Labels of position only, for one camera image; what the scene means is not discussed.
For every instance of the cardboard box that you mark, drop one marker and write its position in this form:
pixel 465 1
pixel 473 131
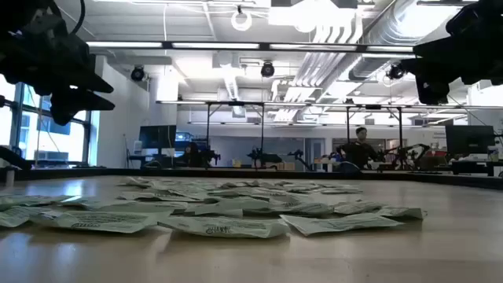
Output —
pixel 286 166

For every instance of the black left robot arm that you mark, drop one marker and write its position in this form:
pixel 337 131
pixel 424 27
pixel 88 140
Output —
pixel 19 12

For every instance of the right white sugar packet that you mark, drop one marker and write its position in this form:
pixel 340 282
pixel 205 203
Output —
pixel 181 194

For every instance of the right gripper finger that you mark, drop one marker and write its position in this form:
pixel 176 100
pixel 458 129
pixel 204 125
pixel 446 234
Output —
pixel 432 91
pixel 432 68

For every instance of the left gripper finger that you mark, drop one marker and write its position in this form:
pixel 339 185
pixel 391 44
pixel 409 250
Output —
pixel 96 83
pixel 74 103

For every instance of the black ceiling camera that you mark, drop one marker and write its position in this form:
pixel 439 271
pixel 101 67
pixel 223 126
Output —
pixel 137 73
pixel 395 71
pixel 267 69

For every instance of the green Stevia sweetener packet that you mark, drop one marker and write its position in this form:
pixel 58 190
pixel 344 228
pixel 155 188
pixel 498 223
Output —
pixel 401 212
pixel 31 201
pixel 137 195
pixel 236 192
pixel 294 208
pixel 357 206
pixel 220 210
pixel 226 227
pixel 283 193
pixel 98 221
pixel 15 216
pixel 338 223

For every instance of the black ceiling light rail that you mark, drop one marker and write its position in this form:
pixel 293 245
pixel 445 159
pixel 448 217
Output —
pixel 255 46

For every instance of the black aluminium table frame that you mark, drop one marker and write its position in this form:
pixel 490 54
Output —
pixel 118 172

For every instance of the black background robot arm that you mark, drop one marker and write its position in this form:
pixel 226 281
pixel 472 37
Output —
pixel 408 153
pixel 299 156
pixel 210 155
pixel 264 157

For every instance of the black computer monitor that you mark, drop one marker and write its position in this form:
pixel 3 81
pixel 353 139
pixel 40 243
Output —
pixel 469 139
pixel 158 136

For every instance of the large window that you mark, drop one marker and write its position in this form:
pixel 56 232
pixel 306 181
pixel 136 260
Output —
pixel 59 145

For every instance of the black robot station frame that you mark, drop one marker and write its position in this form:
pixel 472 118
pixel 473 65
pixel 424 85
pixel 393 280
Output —
pixel 400 126
pixel 262 126

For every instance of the small white post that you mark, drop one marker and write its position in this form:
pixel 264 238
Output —
pixel 9 177

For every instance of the center white sugar packet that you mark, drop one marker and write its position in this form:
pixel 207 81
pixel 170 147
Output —
pixel 157 207

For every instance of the silver ventilation duct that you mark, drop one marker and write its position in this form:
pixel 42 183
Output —
pixel 377 39

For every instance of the person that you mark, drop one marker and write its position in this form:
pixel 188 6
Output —
pixel 192 154
pixel 357 151

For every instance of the top-left white sugar packet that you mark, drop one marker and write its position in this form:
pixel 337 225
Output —
pixel 94 203

